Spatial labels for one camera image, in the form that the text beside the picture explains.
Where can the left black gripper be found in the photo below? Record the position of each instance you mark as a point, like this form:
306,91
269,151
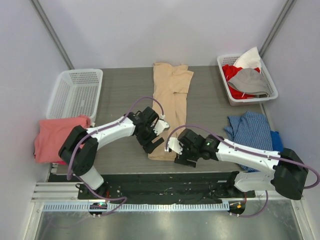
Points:
149,140

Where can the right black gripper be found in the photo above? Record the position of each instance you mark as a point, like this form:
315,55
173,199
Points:
185,156

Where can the beige t-shirt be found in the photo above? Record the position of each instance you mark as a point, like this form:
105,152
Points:
171,87

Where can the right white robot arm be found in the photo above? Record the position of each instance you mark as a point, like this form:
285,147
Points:
282,172

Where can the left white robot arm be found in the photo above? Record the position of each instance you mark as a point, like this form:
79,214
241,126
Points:
80,148

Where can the blue checkered shirt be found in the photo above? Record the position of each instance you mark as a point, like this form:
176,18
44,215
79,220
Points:
250,129

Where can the solid blue garment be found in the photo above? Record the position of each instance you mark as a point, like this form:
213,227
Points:
277,144

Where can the magenta and white garment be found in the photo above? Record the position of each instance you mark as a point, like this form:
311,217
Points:
60,163

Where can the left white plastic basket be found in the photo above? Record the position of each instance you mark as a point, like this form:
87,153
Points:
75,93

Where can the white plastic basket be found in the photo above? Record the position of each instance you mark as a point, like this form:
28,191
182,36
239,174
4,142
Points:
75,93
230,59

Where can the red garment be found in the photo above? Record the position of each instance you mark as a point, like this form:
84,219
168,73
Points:
229,72

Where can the grey bucket hat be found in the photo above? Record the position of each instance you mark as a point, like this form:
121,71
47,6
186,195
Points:
251,82

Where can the pink folded t-shirt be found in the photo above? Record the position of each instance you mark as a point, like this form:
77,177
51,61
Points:
52,135

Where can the right white plastic basket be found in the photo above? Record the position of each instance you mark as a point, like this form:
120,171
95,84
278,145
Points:
230,59

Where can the white cloth in basket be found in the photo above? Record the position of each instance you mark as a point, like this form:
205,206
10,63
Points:
250,59

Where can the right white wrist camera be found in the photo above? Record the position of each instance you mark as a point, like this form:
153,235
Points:
174,145

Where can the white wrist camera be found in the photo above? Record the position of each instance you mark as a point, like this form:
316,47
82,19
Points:
174,145
160,125

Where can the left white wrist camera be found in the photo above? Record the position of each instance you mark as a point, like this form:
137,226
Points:
160,125

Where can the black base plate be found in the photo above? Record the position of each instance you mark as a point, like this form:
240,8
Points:
225,177

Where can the white slotted cable duct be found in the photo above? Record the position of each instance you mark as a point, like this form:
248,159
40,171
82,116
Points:
94,207

